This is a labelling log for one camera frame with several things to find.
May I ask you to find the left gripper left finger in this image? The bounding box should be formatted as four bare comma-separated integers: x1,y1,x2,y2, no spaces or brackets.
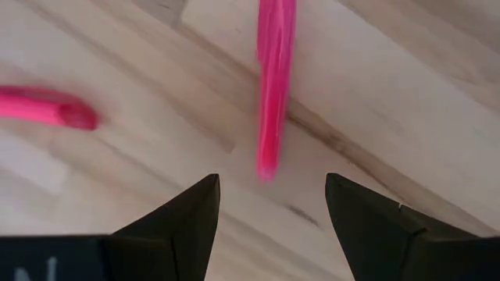
0,174,222,281

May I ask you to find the pink marker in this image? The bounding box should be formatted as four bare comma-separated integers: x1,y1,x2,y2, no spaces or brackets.
0,84,99,132
255,0,298,183

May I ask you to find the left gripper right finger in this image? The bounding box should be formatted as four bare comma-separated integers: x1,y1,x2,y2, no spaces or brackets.
326,173,500,281

